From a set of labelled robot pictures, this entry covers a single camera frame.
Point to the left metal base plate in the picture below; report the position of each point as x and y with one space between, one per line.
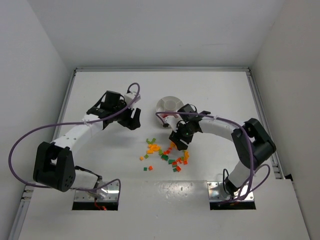
108 194

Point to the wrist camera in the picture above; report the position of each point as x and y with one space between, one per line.
171 122
131 97

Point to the white divided round container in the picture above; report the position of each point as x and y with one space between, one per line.
169 104

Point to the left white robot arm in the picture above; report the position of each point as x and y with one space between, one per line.
54 162

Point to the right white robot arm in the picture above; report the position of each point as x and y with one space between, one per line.
252 143

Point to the yellow curved lego piece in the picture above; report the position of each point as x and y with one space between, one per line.
151 150

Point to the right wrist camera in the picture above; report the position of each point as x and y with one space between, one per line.
171 122

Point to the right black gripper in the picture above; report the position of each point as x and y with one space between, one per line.
181 139

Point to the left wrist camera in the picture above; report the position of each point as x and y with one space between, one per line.
131 97

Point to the metal base plate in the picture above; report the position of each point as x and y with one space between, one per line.
108 194
217 194

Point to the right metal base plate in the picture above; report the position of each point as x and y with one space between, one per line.
217 194

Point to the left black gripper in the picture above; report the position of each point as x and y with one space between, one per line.
129 118

